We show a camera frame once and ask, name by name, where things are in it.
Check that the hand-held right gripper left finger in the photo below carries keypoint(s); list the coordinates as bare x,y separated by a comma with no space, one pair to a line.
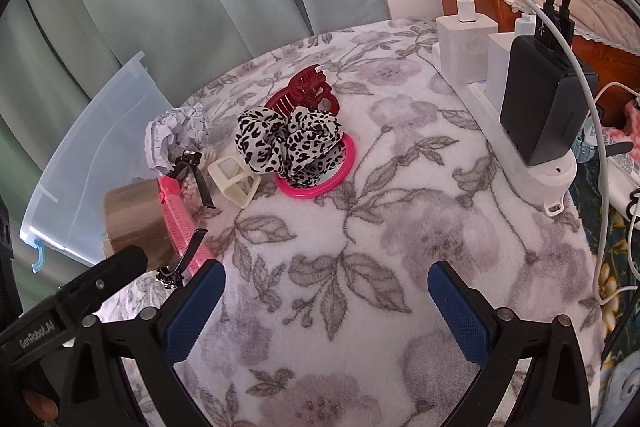
196,307

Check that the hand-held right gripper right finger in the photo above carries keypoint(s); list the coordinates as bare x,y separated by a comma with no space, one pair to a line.
460,317

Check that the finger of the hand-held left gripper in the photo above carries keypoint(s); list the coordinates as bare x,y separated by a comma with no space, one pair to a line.
117,268

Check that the brown tape roll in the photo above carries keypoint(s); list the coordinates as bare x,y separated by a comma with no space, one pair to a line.
135,217

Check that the pink plastic hair roller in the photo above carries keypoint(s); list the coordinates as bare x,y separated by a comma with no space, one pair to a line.
180,217

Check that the black headband with clips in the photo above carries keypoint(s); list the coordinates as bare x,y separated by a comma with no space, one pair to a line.
205,194

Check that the clear plastic container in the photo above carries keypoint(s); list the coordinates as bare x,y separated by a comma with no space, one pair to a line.
90,147

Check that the cream hair claw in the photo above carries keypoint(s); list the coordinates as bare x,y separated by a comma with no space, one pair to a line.
235,182

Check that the white paper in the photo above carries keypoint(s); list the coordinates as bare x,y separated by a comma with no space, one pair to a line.
172,129

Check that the pink round mirror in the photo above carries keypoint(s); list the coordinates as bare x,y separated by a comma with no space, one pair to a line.
305,194

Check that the leopard print scrunchie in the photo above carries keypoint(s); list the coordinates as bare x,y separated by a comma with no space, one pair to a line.
270,142

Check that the red hair claw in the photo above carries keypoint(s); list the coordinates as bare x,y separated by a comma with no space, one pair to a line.
312,87

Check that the person's left hand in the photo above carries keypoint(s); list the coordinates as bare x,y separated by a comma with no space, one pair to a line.
41,404

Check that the grey floral blanket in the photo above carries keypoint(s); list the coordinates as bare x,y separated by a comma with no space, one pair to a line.
400,217

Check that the white power strip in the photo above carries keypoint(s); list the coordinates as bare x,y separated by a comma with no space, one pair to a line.
545,179

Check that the dark floral cloth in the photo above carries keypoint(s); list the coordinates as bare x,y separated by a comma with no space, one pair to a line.
620,257

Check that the black charger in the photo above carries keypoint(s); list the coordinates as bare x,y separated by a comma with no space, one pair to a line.
540,102

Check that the white charger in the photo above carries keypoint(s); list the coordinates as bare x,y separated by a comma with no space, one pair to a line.
465,52
500,67

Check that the brown wooden bed frame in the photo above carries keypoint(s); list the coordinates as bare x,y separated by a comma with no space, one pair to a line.
615,57

